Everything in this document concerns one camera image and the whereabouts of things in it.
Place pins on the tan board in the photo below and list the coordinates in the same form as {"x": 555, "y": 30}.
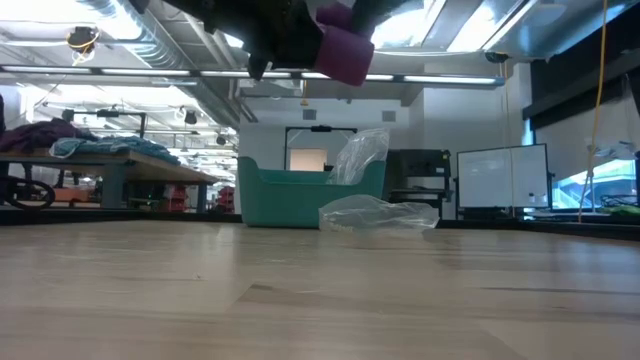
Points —
{"x": 307, "y": 160}

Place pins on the grey wall vent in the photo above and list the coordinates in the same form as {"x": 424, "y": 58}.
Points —
{"x": 389, "y": 116}
{"x": 309, "y": 114}

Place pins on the clear plastic bag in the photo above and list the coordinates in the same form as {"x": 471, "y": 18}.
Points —
{"x": 390, "y": 215}
{"x": 360, "y": 150}

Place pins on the long ceiling light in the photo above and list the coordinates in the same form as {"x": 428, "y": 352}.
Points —
{"x": 150, "y": 72}

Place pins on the teal cloth pile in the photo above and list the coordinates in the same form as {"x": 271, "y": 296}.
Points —
{"x": 115, "y": 145}

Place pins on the green plastic bin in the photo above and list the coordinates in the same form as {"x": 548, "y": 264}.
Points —
{"x": 285, "y": 200}

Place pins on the black gantry frame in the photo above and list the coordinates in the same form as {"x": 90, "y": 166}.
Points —
{"x": 107, "y": 113}
{"x": 320, "y": 128}

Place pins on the red crates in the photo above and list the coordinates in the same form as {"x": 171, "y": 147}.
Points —
{"x": 170, "y": 200}
{"x": 226, "y": 200}

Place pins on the green cloth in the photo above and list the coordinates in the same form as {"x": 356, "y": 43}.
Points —
{"x": 622, "y": 210}

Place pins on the maroon cloth pile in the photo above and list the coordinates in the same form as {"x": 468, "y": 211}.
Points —
{"x": 40, "y": 135}

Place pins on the upright clear plastic bag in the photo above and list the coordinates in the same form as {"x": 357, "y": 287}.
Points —
{"x": 360, "y": 150}

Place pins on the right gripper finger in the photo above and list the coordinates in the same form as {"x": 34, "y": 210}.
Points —
{"x": 380, "y": 12}

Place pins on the wooden workbench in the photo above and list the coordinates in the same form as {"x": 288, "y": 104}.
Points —
{"x": 150, "y": 172}

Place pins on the black cart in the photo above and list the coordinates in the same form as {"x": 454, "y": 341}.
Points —
{"x": 420, "y": 162}

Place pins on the white whiteboard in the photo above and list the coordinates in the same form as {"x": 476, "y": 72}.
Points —
{"x": 500, "y": 175}

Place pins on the black wheel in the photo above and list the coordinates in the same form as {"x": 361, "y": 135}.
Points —
{"x": 6, "y": 192}

